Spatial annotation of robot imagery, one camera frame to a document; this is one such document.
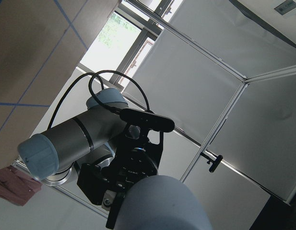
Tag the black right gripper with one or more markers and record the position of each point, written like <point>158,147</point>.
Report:
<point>136,158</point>

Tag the light blue plastic cup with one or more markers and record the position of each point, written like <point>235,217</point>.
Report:
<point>161,203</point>

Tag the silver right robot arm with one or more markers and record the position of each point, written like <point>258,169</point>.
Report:
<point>108,142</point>

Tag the dark red cloth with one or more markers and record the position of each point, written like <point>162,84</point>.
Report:
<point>16,186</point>

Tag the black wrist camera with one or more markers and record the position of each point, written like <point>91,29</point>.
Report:
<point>147,120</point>

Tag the black clamp handle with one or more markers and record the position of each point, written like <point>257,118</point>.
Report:
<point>214,163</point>

